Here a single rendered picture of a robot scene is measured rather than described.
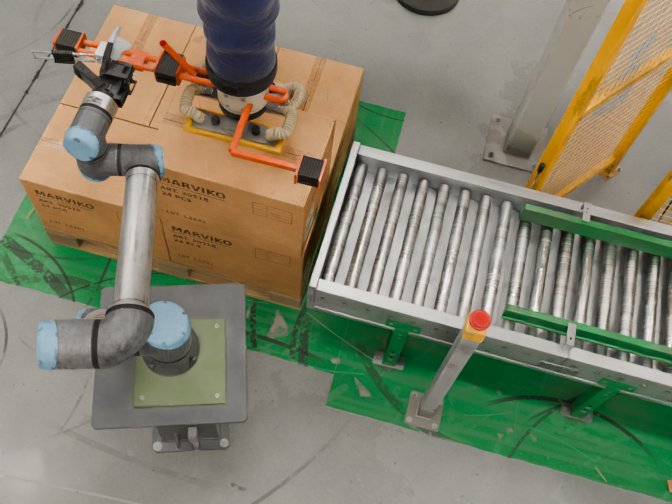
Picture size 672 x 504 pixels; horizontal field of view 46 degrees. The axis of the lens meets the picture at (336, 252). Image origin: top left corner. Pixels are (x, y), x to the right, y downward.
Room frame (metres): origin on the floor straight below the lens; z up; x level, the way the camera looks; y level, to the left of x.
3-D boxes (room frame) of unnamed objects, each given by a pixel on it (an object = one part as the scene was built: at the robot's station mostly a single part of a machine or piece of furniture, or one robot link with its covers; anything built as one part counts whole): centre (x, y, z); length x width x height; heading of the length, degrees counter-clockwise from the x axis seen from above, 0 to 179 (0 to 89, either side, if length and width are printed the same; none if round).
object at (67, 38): (1.71, 0.98, 1.24); 0.08 x 0.07 x 0.05; 84
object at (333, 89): (1.97, 0.65, 0.34); 1.20 x 1.00 x 0.40; 83
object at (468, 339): (1.03, -0.48, 0.50); 0.07 x 0.07 x 1.00; 83
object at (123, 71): (1.31, 0.67, 1.57); 0.12 x 0.09 x 0.08; 174
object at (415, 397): (1.03, -0.48, 0.01); 0.15 x 0.15 x 0.03; 83
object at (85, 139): (1.14, 0.69, 1.57); 0.12 x 0.09 x 0.10; 174
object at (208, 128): (1.54, 0.40, 1.13); 0.34 x 0.10 x 0.05; 84
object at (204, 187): (1.63, 0.40, 0.74); 0.60 x 0.40 x 0.40; 82
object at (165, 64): (1.66, 0.64, 1.24); 0.10 x 0.08 x 0.06; 174
